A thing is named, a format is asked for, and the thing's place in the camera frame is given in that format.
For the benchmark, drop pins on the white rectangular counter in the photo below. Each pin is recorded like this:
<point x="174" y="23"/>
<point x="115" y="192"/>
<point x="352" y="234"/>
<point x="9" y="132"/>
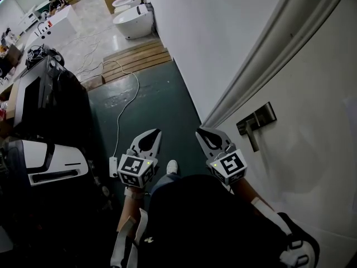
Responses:
<point x="64" y="21"/>

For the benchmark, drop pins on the wooden slatted step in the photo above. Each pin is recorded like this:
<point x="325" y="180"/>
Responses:
<point x="139" y="57"/>

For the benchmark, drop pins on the white and black appliance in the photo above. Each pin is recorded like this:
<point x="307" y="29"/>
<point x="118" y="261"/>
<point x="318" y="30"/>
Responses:
<point x="61" y="155"/>

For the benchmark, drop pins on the person's left forearm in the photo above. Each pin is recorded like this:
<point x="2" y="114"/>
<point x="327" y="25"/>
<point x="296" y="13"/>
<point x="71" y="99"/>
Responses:
<point x="129" y="208"/>

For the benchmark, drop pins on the white power adapter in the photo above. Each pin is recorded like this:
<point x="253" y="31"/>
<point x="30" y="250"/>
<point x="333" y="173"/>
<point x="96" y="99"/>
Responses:
<point x="113" y="166"/>

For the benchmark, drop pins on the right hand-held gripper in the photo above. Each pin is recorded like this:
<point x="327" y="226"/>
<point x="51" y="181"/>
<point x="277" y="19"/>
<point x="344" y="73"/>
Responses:
<point x="231" y="165"/>

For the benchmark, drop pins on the person's left white shoe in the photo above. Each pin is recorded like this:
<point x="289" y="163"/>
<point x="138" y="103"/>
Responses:
<point x="172" y="167"/>

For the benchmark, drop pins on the person's black and white shirt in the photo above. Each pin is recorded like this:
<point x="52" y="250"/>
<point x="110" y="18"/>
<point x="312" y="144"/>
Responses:
<point x="200" y="219"/>

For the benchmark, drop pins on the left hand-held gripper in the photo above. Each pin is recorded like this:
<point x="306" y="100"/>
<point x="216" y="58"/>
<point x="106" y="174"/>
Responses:
<point x="134" y="167"/>

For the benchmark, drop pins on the white wristband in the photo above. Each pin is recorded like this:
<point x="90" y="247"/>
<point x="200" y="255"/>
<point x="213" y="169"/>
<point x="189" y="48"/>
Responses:
<point x="134" y="194"/>

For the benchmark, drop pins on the person's right forearm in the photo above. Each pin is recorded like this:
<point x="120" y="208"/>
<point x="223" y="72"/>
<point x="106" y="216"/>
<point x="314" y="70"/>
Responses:
<point x="245" y="190"/>

